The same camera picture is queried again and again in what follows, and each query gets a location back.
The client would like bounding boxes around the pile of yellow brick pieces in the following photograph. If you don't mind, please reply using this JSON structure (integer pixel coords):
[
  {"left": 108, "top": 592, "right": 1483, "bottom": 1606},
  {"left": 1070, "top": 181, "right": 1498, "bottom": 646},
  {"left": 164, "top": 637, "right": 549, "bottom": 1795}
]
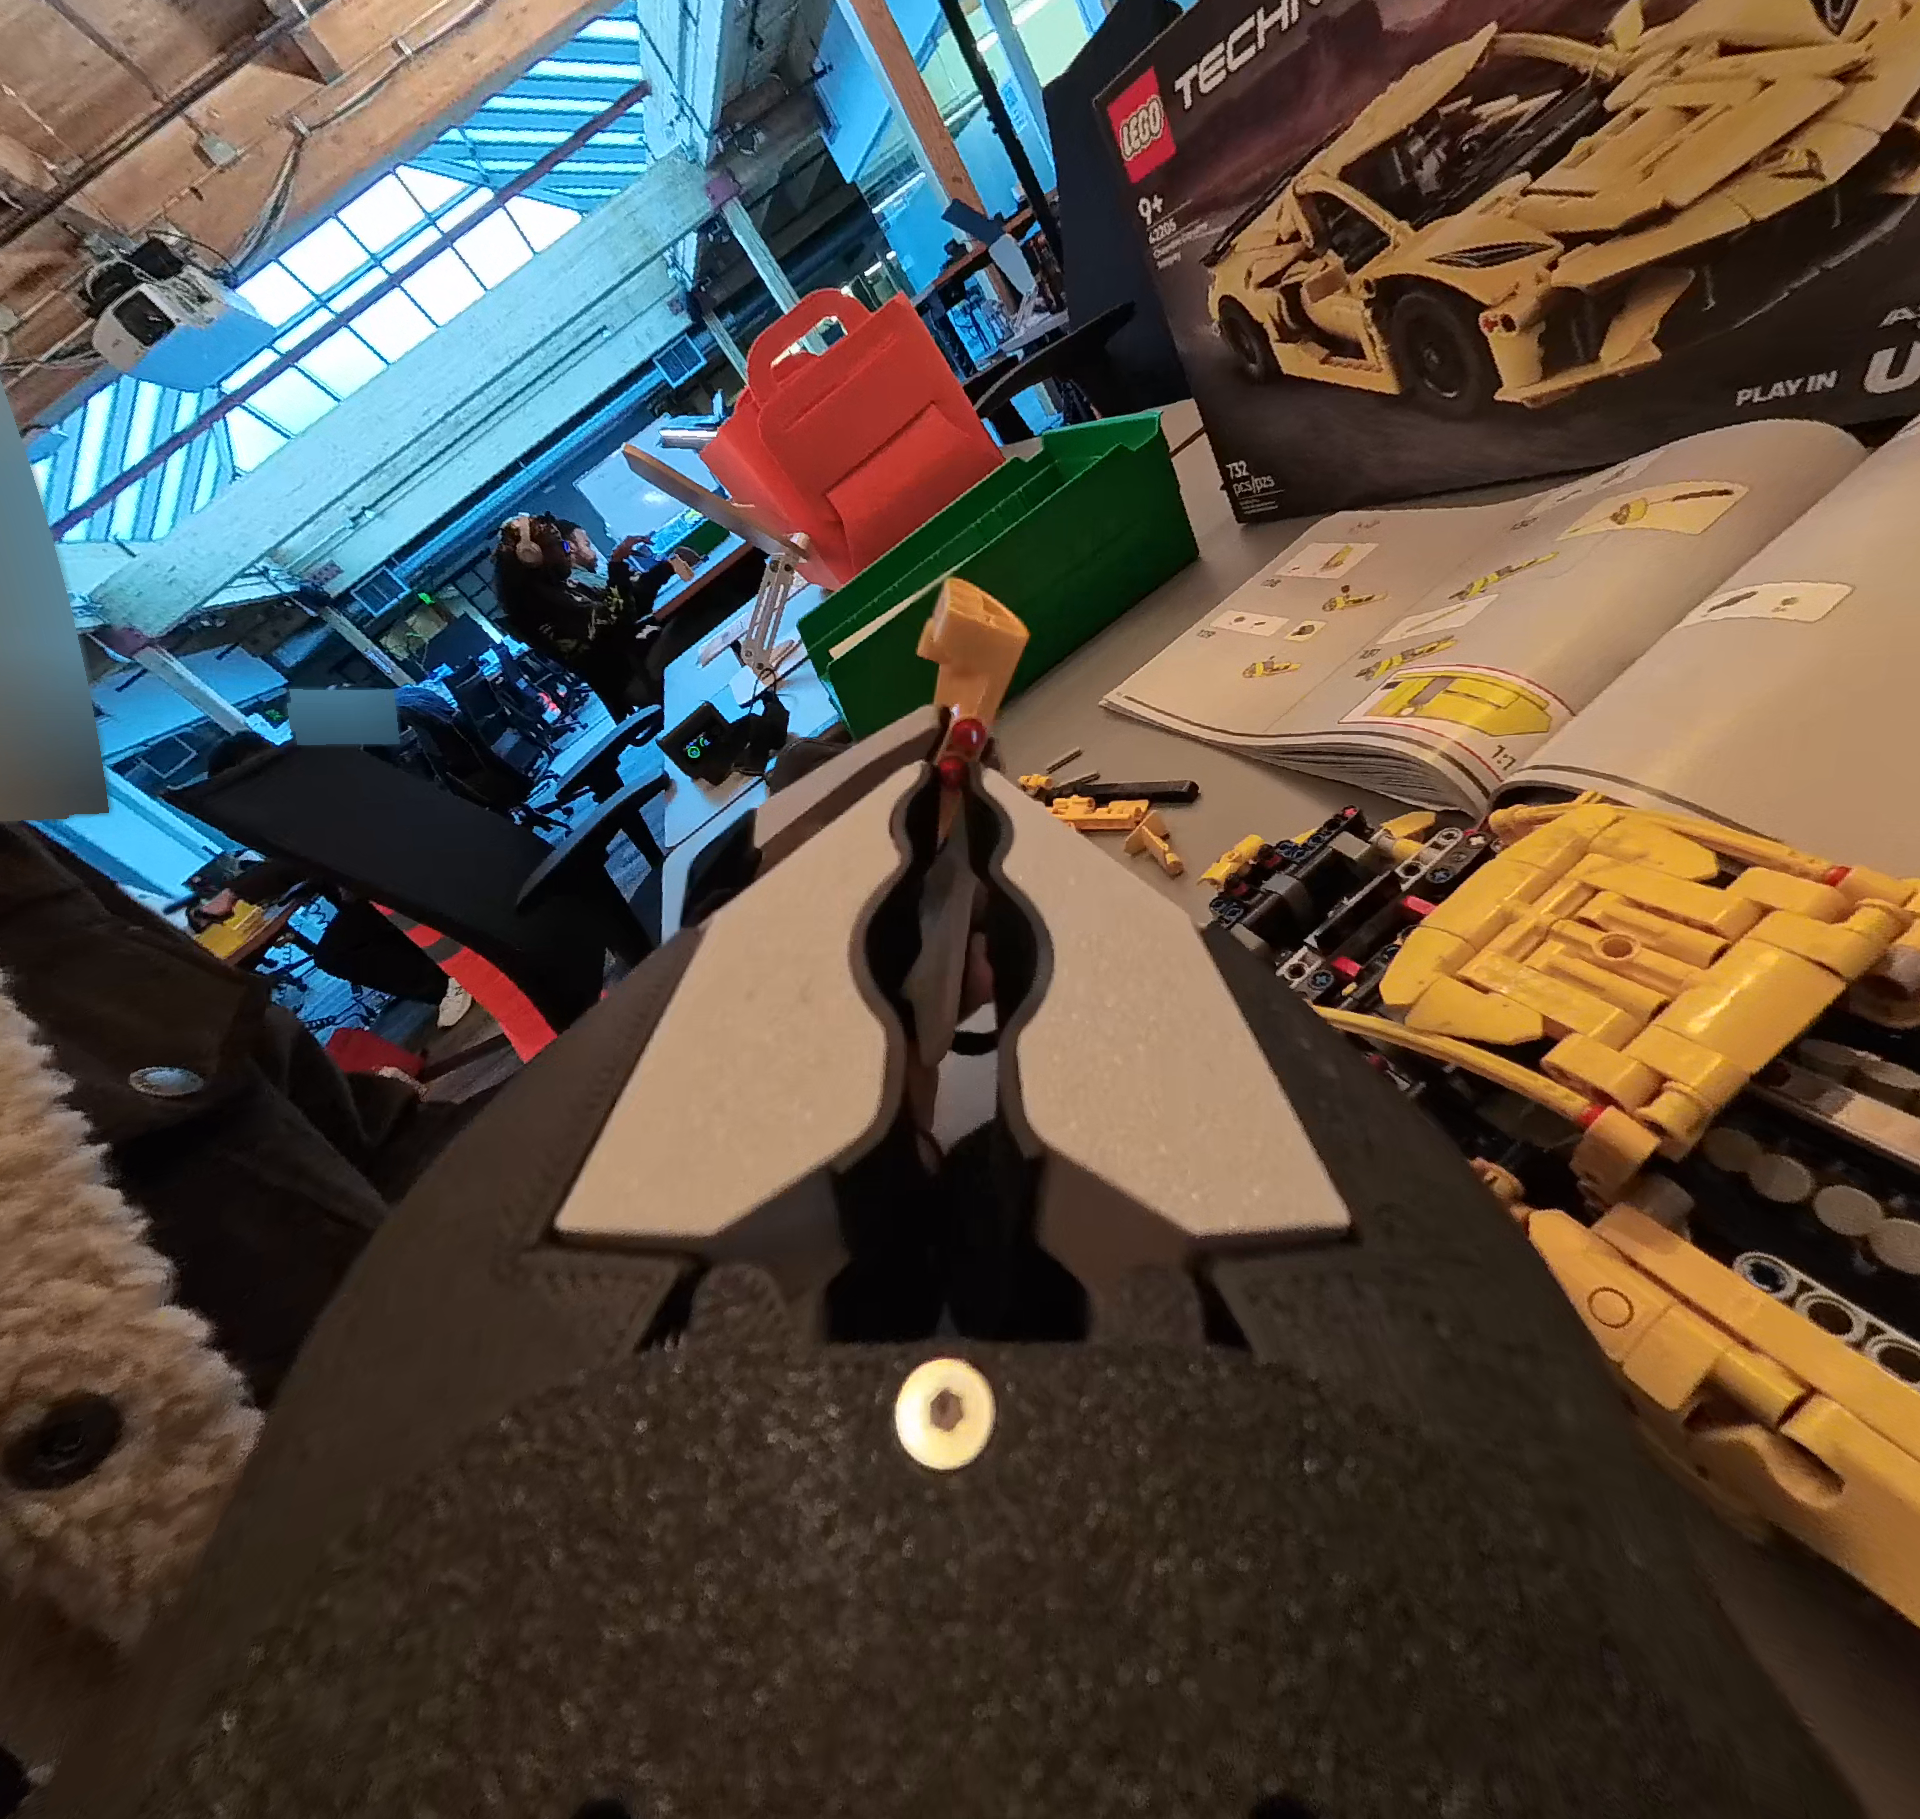
[{"left": 1015, "top": 754, "right": 1202, "bottom": 877}]

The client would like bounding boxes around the white ceiling device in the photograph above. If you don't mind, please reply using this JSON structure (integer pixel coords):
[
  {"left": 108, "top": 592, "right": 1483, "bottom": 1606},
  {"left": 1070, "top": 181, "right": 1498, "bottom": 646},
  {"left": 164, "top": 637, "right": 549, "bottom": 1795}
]
[{"left": 87, "top": 237, "right": 237, "bottom": 367}]

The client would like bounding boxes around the slim yellow brick piece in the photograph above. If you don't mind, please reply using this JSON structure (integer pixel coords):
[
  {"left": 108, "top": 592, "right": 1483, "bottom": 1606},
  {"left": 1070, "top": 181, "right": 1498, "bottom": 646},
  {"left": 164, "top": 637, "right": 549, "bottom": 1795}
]
[{"left": 917, "top": 579, "right": 1031, "bottom": 777}]

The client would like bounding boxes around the open instruction booklet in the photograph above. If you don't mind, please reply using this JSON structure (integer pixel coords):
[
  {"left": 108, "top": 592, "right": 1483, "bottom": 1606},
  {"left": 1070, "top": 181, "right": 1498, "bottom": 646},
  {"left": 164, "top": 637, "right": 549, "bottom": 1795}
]
[{"left": 1104, "top": 419, "right": 1920, "bottom": 875}]

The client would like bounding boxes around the small black desk device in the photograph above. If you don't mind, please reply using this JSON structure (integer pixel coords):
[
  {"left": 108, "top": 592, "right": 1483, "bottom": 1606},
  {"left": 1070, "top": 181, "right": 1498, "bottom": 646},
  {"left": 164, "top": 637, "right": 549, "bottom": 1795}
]
[{"left": 661, "top": 695, "right": 789, "bottom": 788}]

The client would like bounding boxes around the green plastic bin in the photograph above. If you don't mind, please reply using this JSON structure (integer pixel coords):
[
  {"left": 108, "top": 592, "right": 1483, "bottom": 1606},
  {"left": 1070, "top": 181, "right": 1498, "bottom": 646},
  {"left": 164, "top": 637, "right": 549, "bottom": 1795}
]
[{"left": 796, "top": 410, "right": 1202, "bottom": 741}]

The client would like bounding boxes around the red plastic bin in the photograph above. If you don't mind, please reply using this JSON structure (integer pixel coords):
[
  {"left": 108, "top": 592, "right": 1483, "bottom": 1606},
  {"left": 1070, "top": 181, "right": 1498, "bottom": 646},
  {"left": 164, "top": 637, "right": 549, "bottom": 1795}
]
[{"left": 706, "top": 290, "right": 1007, "bottom": 590}]

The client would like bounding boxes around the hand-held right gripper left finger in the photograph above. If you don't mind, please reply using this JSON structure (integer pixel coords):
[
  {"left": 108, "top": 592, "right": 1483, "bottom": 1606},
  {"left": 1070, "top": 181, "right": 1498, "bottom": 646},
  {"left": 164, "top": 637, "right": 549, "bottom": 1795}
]
[{"left": 556, "top": 768, "right": 926, "bottom": 1311}]

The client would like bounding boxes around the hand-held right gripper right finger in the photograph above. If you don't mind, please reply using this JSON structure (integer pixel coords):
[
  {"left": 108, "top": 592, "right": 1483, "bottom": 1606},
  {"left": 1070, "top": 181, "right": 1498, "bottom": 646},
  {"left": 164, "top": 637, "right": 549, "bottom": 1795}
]
[{"left": 978, "top": 779, "right": 1358, "bottom": 1315}]

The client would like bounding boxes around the yellow brick car model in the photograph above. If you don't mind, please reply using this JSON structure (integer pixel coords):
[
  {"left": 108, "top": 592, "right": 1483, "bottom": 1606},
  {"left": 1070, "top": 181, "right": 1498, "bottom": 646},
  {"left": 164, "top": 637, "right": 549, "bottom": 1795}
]
[{"left": 1209, "top": 795, "right": 1920, "bottom": 1625}]

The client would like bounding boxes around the black car set box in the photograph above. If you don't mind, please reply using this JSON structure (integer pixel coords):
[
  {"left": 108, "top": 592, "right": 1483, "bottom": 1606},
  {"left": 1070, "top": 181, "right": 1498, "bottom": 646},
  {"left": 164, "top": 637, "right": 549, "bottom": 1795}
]
[{"left": 1096, "top": 0, "right": 1920, "bottom": 515}]

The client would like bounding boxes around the black office chair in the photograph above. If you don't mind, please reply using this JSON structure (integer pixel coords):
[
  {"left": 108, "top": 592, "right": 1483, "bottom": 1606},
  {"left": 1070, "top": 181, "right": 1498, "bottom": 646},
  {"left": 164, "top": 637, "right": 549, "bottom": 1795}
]
[
  {"left": 960, "top": 0, "right": 1186, "bottom": 410},
  {"left": 166, "top": 740, "right": 678, "bottom": 1027}
]

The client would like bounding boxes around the black floor lamp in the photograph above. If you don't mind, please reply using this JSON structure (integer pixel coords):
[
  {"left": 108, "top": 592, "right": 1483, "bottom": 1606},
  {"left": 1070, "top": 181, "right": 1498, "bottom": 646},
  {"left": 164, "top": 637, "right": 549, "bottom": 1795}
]
[{"left": 895, "top": 0, "right": 1059, "bottom": 230}]

